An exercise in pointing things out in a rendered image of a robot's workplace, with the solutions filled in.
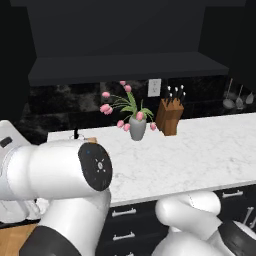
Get wooden knife block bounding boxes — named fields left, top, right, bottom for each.
left=155, top=84, right=187, bottom=137

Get grey hanging spoon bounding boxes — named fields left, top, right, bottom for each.
left=245, top=91, right=255, bottom=105

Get silver cupboard door handle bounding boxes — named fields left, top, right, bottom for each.
left=242, top=206, right=255, bottom=226

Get black drawer front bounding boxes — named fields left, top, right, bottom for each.
left=213, top=184, right=256, bottom=214
left=99, top=225, right=170, bottom=252
left=109, top=199, right=160, bottom=229

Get grey vase with pink tulips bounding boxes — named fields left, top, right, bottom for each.
left=99, top=79, right=158, bottom=142

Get kettle with black handle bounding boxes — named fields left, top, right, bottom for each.
left=69, top=127, right=86, bottom=141

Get silver drawer handle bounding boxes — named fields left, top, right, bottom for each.
left=111, top=207, right=138, bottom=218
left=221, top=189, right=245, bottom=199
left=112, top=231, right=137, bottom=242

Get dark wall cabinet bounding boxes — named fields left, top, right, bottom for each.
left=198, top=0, right=256, bottom=93
left=0, top=0, right=38, bottom=122

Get white wall outlet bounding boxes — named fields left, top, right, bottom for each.
left=147, top=78, right=163, bottom=98

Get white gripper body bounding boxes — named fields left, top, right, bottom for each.
left=0, top=119, right=23, bottom=138

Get grey hanging spatula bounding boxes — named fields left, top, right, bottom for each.
left=235, top=84, right=245, bottom=110

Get dark range hood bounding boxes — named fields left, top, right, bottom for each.
left=27, top=0, right=231, bottom=88

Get grey hanging ladle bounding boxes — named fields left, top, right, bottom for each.
left=222, top=77, right=236, bottom=110

